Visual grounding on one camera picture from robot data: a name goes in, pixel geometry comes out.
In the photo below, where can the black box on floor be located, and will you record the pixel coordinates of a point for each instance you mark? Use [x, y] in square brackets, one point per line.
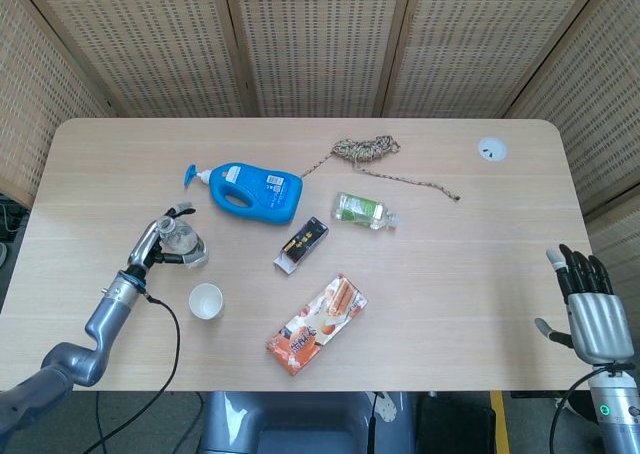
[455, 426]

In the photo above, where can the blue detergent pump bottle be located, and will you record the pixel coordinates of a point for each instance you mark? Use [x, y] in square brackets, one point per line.
[270, 194]

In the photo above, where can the woven rattan screen panel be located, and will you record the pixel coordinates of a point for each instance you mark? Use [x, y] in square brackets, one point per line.
[595, 114]
[320, 44]
[145, 44]
[35, 99]
[495, 44]

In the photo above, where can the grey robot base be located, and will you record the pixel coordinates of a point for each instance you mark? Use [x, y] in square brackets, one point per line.
[300, 424]

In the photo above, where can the clear plastic bottle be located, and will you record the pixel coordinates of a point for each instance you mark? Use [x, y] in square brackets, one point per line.
[182, 241]

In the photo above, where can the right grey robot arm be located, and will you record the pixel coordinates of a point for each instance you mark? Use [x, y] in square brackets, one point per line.
[617, 414]

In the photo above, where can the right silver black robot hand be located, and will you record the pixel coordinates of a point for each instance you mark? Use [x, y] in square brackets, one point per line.
[595, 321]

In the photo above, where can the small black carton box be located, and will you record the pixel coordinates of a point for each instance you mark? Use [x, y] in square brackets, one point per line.
[302, 241]

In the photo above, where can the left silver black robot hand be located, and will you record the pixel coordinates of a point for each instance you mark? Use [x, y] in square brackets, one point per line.
[144, 244]

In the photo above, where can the orange egg roll snack box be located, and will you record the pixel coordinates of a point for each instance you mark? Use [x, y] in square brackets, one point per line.
[315, 329]

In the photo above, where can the clear bottle lime label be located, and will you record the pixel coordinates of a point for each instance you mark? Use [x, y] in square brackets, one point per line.
[360, 210]

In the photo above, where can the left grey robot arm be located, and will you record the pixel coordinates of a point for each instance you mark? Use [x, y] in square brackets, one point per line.
[107, 314]

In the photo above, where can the white paper cup green print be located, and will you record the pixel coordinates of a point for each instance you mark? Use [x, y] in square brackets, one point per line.
[206, 301]

